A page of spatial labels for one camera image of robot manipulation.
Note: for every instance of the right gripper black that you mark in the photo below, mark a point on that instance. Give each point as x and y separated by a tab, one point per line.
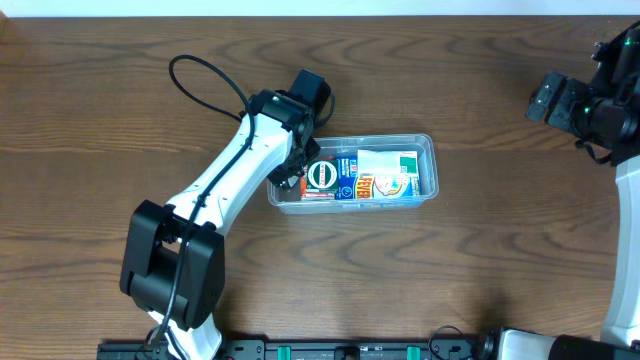
558	100

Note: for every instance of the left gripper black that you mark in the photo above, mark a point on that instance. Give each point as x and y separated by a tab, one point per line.
280	176

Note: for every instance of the green Zam-Buk box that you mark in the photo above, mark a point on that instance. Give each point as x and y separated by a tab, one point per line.
323	176

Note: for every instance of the red white medicine box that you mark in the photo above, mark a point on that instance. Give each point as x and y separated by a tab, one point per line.
308	195

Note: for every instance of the blue Kool Fever box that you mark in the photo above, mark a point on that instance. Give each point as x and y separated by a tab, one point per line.
355	186

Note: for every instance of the white green medicine box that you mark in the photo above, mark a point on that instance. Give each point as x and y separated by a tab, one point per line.
387	162

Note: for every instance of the dark bottle white cap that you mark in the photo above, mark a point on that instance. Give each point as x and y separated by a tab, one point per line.
290	186

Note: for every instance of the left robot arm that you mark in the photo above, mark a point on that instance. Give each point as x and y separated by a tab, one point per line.
174	262

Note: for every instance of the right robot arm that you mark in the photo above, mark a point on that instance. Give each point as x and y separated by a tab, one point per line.
619	337

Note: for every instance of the clear plastic container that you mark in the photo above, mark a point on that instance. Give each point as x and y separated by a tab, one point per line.
332	148

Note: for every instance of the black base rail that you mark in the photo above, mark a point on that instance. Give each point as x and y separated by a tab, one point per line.
454	347

